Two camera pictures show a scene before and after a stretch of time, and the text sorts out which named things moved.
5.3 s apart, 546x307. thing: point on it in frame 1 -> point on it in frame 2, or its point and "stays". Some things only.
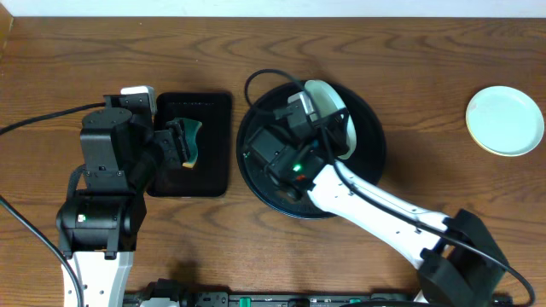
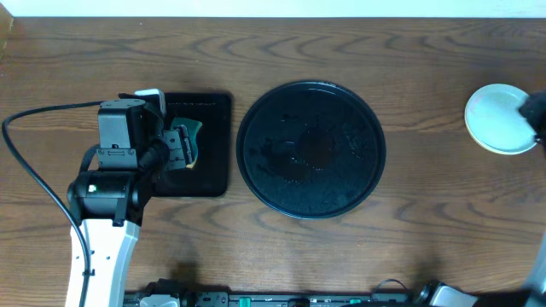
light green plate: x=325 y=100 -> x=495 y=123
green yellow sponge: x=191 y=128 stays
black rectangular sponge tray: x=211 y=176 stays
